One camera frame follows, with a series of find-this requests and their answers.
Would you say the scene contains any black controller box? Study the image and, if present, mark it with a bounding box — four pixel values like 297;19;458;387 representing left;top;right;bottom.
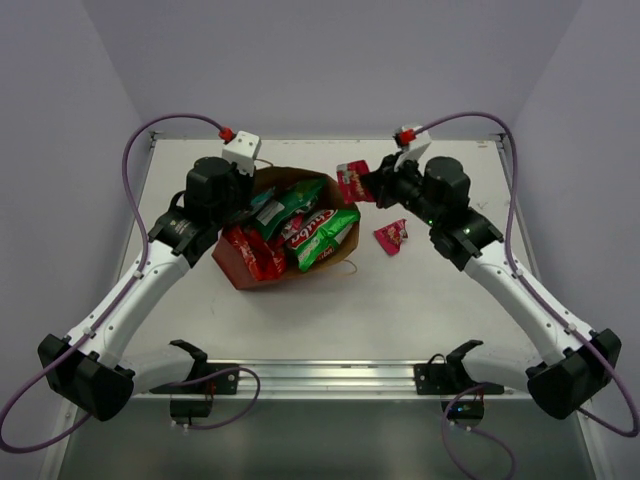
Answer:
446;400;485;425
169;398;213;424

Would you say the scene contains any green Chuba chips bag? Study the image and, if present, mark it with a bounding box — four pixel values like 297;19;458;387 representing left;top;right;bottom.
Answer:
286;209;360;272

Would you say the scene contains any pink candy packet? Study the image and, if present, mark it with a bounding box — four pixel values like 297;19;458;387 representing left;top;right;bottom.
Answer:
336;160;374;204
373;219;408;256

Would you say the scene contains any teal snack packet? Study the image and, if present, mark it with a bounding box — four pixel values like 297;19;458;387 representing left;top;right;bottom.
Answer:
250;187;276;215

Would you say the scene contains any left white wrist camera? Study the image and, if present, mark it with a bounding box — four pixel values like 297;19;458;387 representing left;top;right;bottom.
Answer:
221;131;262;176

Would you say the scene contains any right black base bracket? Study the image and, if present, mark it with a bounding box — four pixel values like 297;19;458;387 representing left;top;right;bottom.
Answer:
413;352;480;396

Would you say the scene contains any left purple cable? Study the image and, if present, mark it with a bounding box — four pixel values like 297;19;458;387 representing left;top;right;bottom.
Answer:
0;113;264;454

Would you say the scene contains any left black base bracket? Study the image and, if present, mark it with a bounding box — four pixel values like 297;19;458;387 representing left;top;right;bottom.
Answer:
151;362;239;396

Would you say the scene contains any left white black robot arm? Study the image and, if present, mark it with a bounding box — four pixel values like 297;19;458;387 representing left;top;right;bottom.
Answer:
37;154;255;421

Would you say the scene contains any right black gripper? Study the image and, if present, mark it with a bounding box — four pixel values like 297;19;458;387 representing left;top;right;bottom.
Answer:
359;151;441;230

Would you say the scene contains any aluminium mounting rail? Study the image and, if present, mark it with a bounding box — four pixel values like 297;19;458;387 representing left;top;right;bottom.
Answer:
64;359;536;400

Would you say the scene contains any red brown paper bag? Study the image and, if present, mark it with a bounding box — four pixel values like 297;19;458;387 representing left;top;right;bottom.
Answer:
211;165;360;290

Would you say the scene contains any left black controller box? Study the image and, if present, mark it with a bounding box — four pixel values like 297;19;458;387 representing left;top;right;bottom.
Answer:
169;398;213;424

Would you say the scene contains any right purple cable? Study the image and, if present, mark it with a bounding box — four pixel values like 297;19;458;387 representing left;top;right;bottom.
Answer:
414;109;640;480

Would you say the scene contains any right black controller box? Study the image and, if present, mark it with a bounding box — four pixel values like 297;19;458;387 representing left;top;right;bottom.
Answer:
446;400;485;425

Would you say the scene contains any purple cable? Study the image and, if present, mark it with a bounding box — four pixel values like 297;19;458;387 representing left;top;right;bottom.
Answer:
0;113;264;454
414;109;640;480

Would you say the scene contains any red gummy candy bag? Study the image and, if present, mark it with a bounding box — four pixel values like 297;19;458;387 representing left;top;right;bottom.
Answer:
223;225;287;281

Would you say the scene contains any black base bracket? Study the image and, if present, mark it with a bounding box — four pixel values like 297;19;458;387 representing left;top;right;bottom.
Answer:
151;362;239;396
413;352;480;396

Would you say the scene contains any dark green chips bag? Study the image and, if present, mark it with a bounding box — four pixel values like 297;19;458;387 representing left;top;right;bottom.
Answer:
253;177;326;240

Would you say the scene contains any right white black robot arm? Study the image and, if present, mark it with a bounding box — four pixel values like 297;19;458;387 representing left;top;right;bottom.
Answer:
361;155;621;419

